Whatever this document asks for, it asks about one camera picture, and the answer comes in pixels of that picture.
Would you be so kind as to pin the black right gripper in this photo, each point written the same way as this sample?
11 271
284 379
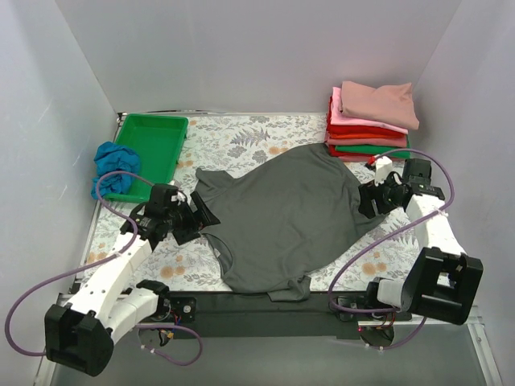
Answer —
372 197

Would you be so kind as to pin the aluminium frame rail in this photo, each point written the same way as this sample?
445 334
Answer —
230 339

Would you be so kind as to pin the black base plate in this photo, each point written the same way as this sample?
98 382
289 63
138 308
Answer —
230 315

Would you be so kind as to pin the salmon folded shirt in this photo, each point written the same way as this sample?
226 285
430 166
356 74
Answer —
392 142

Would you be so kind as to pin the light pink folded shirt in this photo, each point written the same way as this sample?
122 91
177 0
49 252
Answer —
337 117

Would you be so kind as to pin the bottom pink folded shirt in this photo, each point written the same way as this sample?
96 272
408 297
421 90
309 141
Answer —
362 158

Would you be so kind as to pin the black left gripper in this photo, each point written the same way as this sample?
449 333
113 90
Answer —
191 223

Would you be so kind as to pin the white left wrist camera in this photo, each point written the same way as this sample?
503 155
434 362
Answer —
178 197

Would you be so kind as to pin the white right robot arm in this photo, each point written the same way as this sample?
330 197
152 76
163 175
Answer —
443 281

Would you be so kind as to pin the crumpled blue t shirt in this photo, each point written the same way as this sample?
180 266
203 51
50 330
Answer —
112 157

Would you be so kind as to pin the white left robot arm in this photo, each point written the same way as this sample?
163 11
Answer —
82 333

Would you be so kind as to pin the orange folded shirt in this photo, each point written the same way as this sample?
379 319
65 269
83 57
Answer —
363 136

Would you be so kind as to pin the green folded shirt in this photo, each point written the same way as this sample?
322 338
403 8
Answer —
363 150

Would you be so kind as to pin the dusty pink folded shirt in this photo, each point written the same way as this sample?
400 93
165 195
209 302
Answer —
390 104

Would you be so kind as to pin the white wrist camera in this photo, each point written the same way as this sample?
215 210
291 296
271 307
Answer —
381 166
178 197

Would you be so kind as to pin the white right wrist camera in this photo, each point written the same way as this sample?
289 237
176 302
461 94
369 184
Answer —
381 166

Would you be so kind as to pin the dark grey t shirt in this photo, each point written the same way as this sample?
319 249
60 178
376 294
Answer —
292 215

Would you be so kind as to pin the green plastic tray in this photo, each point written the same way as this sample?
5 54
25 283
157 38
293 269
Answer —
158 140

